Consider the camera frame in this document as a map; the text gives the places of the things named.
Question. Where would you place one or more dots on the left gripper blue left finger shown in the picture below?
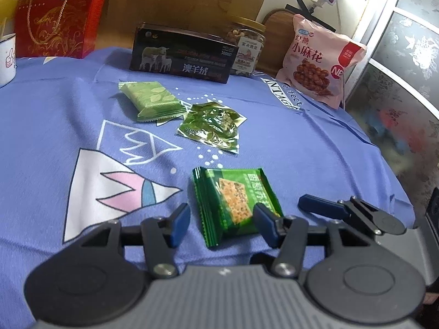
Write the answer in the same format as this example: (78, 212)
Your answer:
(174, 227)

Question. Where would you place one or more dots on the brown wooden cutting board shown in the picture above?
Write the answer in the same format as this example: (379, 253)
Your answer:
(278, 37)

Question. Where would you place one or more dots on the pink snack bag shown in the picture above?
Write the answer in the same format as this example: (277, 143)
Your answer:
(316, 61)

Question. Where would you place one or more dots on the wooden headboard panel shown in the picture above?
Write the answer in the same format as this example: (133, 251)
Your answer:
(121, 17)

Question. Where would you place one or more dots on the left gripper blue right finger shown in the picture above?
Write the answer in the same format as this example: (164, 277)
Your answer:
(269, 225)

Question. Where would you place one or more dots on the clear green snack packet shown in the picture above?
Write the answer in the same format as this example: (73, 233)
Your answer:
(213, 124)

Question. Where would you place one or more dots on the red gift box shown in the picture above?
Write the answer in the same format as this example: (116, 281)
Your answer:
(57, 27)

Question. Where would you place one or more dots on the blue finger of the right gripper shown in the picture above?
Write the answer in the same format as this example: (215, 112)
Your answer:
(319, 206)

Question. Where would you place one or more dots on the purple printed tablecloth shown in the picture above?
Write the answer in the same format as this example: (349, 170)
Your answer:
(73, 155)

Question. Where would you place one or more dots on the light green biscuit packet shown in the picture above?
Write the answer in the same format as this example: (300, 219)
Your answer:
(152, 100)

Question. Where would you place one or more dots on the dark storage box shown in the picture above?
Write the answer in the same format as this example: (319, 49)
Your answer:
(174, 51)

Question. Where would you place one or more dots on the dark green cracker packet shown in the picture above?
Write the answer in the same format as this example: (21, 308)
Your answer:
(226, 199)

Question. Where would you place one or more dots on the white mug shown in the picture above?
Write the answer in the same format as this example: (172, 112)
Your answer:
(7, 59)

